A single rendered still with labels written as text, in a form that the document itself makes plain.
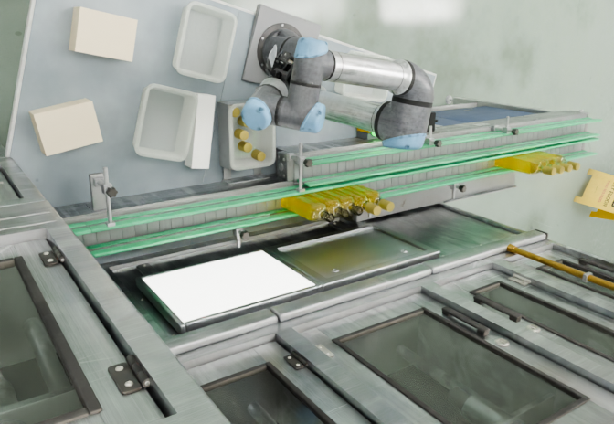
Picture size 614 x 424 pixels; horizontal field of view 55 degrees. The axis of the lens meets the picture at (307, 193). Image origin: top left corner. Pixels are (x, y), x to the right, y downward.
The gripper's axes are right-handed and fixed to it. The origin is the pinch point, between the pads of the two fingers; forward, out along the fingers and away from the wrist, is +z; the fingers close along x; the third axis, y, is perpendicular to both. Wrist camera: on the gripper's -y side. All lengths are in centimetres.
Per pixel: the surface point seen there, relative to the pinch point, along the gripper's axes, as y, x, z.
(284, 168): -45.0, -6.3, 7.8
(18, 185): -22, 44, -63
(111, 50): -12, 49, -15
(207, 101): -27.1, 23.6, 1.5
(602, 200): -157, -221, 259
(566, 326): -21, -95, -33
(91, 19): -4, 55, -15
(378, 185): -55, -40, 34
